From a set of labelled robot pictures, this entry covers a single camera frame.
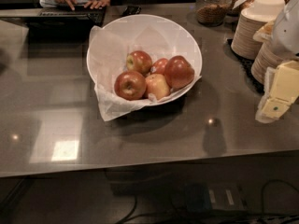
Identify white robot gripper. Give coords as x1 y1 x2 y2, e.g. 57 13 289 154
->
253 0 299 123

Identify dark red apple right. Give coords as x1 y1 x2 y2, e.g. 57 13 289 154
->
164 55 194 90

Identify red apple back centre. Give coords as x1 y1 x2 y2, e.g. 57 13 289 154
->
150 58 168 75

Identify yellowish apple front centre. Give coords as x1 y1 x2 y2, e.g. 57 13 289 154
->
145 74 170 101

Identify red apple back left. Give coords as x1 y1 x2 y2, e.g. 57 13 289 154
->
126 50 152 76

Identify red apple front left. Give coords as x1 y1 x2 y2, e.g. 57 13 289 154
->
114 71 147 101

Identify large white bowl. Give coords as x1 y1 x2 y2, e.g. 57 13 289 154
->
87 14 202 107

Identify white paper bowl liner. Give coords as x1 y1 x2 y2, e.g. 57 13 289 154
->
87 26 202 121

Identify person's left hand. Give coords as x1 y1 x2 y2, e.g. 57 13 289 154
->
84 0 110 9

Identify front stack paper plates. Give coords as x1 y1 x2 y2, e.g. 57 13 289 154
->
251 41 292 84

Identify black mat under plates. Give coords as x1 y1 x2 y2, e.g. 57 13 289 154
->
226 38 264 95

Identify stack of paper plates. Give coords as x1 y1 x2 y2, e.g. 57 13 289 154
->
231 7 275 60

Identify white paper bowls stack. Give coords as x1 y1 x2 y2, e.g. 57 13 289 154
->
248 0 285 20

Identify glass jar with granola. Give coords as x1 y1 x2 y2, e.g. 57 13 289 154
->
195 0 232 26

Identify black phone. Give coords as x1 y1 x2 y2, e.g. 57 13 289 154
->
121 6 141 17

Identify dark power box under table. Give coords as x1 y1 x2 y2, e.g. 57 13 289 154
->
184 183 248 214

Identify black laptop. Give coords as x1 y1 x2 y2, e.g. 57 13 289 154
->
24 6 106 40

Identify black cable under table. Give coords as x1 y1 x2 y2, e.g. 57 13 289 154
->
115 179 299 224

